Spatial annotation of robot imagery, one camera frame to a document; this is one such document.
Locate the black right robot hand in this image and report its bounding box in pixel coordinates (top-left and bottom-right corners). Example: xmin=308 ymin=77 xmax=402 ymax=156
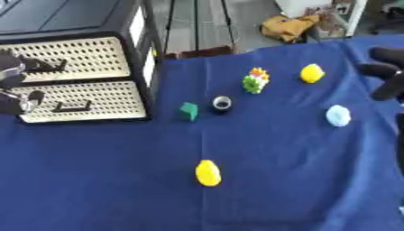
xmin=356 ymin=46 xmax=404 ymax=102

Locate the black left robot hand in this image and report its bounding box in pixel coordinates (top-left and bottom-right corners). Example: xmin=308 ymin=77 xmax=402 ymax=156
xmin=0 ymin=49 xmax=48 ymax=116

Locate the pale pierced drawer front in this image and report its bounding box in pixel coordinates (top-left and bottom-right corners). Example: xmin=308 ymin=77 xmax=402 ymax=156
xmin=0 ymin=36 xmax=133 ymax=83
xmin=9 ymin=80 xmax=149 ymax=124

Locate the black drawer cabinet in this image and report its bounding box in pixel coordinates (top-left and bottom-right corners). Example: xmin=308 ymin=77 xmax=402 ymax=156
xmin=0 ymin=0 xmax=164 ymax=125

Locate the black office chair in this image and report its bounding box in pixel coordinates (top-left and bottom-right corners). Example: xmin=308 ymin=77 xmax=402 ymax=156
xmin=369 ymin=0 xmax=404 ymax=35

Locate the light blue toy ball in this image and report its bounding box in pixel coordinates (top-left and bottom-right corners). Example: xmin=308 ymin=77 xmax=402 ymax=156
xmin=325 ymin=104 xmax=353 ymax=128

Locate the yellow toy lemon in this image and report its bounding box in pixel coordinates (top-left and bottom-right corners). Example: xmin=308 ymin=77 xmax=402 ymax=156
xmin=194 ymin=159 xmax=223 ymax=188
xmin=298 ymin=63 xmax=327 ymax=84

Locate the green and orange soft toy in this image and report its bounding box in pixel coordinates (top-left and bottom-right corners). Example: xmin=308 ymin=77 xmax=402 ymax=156
xmin=241 ymin=67 xmax=271 ymax=95

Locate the green block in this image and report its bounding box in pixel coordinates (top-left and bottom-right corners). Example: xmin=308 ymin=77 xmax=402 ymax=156
xmin=178 ymin=101 xmax=201 ymax=123

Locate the black tripod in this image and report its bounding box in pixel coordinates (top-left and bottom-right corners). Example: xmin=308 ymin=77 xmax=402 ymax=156
xmin=162 ymin=0 xmax=239 ymax=55

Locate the black drawer handle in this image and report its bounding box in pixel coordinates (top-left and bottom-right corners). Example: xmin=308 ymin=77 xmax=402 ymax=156
xmin=51 ymin=100 xmax=94 ymax=114
xmin=23 ymin=59 xmax=69 ymax=74

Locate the black and silver ring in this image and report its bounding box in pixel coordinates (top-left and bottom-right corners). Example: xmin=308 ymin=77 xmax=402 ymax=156
xmin=211 ymin=96 xmax=234 ymax=115

